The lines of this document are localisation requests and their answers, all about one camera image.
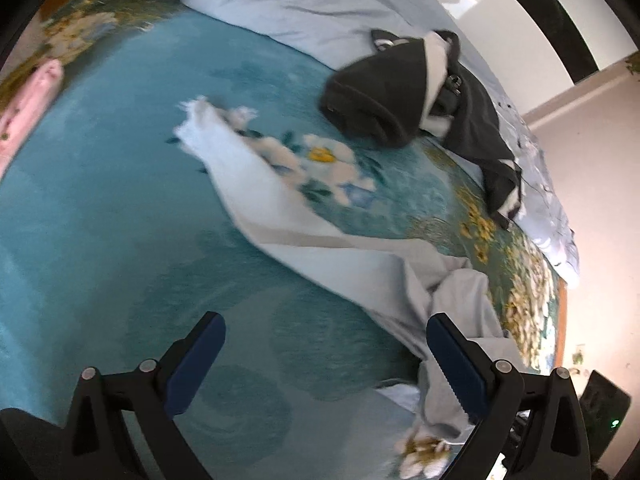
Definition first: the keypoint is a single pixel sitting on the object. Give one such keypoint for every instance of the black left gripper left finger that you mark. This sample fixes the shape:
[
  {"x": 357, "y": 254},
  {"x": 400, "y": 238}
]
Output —
[{"x": 96, "y": 441}]

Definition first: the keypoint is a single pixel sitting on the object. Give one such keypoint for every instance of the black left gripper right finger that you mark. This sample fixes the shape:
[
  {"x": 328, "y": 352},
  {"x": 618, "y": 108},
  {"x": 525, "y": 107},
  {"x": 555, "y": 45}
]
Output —
[{"x": 534, "y": 421}]

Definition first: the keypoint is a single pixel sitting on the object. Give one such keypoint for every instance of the light blue garment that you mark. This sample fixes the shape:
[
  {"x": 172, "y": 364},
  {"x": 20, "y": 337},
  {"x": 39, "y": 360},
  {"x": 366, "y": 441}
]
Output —
[{"x": 400, "y": 284}]

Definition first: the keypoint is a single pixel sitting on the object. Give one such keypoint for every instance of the black device with green light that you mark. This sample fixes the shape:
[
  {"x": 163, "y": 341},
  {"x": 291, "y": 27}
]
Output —
[{"x": 604, "y": 407}]

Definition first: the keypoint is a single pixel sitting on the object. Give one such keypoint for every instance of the teal floral blanket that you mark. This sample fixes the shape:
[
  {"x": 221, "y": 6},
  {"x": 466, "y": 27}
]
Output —
[{"x": 114, "y": 243}]

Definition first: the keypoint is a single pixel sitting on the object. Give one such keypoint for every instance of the pink folded garment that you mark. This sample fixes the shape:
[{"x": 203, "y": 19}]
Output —
[{"x": 27, "y": 107}]

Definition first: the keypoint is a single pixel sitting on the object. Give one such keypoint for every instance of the black and white jacket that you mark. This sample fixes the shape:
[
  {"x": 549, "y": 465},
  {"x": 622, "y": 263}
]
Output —
[{"x": 409, "y": 86}]

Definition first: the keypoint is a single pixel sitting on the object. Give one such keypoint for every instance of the light blue duvet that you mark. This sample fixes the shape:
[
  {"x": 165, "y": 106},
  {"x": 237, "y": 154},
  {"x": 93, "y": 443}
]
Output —
[{"x": 337, "y": 32}]

